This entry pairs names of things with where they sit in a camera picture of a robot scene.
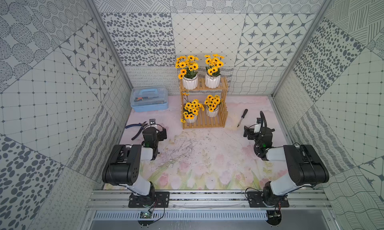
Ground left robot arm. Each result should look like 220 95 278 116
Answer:
102 124 167 206

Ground black handled screwdriver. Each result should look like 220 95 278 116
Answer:
237 109 248 127

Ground wooden two-tier shelf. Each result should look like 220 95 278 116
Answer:
180 77 229 130

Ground aluminium rail frame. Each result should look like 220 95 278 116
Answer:
86 190 332 211

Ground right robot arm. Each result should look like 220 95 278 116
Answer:
244 124 330 206

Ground blue plastic tool box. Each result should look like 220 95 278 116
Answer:
130 86 169 112

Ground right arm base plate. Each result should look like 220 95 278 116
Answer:
245 191 290 208

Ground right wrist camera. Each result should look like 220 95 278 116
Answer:
254 118 263 133

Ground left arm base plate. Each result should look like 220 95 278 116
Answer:
128 191 170 209

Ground sunflower pot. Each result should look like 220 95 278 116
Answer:
205 54 225 89
204 95 222 118
181 99 204 124
175 55 199 90

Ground blue handled pliers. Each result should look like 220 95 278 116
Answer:
124 121 149 141

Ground floral table mat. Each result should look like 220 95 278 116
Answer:
121 96 288 190

